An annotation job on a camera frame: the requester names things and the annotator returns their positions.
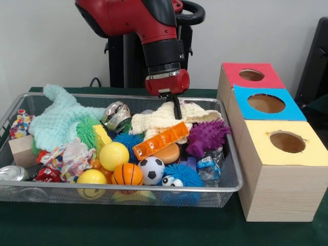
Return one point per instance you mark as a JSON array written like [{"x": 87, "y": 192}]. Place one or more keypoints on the cream muslin cloth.
[{"x": 159, "y": 120}]

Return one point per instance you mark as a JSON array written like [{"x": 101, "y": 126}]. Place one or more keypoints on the orange plastic toy block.
[{"x": 161, "y": 142}]

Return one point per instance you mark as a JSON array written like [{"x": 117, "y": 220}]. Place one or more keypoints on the black and white soccer ball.
[{"x": 151, "y": 170}]

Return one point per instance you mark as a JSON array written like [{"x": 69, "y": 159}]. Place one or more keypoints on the yellow sponge block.
[{"x": 102, "y": 138}]

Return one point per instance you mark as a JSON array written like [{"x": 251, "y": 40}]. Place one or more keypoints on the orange round sponge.
[{"x": 169, "y": 153}]

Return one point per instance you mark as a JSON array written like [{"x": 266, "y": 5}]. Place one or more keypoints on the blue fuzzy ball with eyes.
[{"x": 182, "y": 171}]

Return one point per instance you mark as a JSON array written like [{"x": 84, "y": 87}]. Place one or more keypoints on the wooden box with three holes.
[{"x": 282, "y": 194}]

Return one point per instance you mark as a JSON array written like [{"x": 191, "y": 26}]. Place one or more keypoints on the plain wooden cube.
[{"x": 23, "y": 151}]

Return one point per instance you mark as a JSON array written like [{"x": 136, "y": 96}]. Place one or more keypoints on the silver drink can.
[{"x": 11, "y": 173}]

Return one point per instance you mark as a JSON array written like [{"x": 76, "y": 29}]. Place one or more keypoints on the clear mesh bin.
[{"x": 217, "y": 197}]

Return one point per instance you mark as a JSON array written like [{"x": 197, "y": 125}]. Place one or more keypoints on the green puffer ball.
[{"x": 85, "y": 130}]

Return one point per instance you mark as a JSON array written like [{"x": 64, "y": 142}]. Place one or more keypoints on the orange toy basketball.
[{"x": 127, "y": 174}]

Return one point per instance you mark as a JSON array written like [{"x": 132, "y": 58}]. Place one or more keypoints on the mint green muslin cloth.
[{"x": 59, "y": 118}]

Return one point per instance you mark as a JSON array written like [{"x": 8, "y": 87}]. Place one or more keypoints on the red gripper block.
[{"x": 169, "y": 83}]

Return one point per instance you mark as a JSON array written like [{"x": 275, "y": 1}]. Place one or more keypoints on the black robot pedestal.
[{"x": 118, "y": 64}]

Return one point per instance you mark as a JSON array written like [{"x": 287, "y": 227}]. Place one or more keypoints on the purple spiky ball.
[{"x": 207, "y": 135}]

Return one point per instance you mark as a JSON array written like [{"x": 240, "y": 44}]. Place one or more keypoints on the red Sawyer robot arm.
[{"x": 133, "y": 18}]

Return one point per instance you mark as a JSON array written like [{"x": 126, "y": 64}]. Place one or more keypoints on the yellow smiley ball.
[{"x": 91, "y": 176}]

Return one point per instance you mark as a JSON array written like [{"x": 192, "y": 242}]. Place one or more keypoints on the dark green tablecloth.
[{"x": 128, "y": 225}]

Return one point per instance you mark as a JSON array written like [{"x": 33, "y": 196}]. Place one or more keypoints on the black stand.
[{"x": 315, "y": 64}]

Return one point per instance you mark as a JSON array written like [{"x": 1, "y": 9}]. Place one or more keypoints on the yellow tennis ball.
[{"x": 114, "y": 156}]

